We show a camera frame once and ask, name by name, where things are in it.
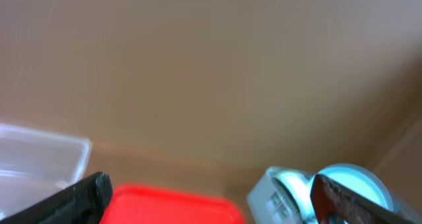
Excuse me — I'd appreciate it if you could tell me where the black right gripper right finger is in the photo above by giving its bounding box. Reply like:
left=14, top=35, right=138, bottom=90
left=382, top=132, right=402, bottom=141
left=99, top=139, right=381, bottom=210
left=311, top=175, right=413, bottom=224

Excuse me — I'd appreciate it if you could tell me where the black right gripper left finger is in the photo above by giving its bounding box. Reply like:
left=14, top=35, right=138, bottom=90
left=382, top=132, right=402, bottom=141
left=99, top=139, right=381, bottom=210
left=1, top=172, right=113, bottom=224

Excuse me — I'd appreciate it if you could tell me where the light blue plate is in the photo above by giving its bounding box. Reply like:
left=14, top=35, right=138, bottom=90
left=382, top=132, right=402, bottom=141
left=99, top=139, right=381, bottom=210
left=318, top=163, right=394, bottom=212

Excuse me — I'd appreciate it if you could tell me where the grey dishwasher rack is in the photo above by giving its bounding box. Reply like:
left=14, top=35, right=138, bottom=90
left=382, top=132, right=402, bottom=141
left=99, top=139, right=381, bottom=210
left=247, top=167, right=421, bottom=224

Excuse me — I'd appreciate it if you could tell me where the red serving tray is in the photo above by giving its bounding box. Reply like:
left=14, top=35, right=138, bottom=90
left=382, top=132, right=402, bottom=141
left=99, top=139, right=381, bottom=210
left=100, top=185, right=247, bottom=224

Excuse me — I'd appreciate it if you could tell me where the clear plastic bin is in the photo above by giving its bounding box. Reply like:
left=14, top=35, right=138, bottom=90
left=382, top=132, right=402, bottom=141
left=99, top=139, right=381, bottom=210
left=1, top=124, right=92, bottom=219

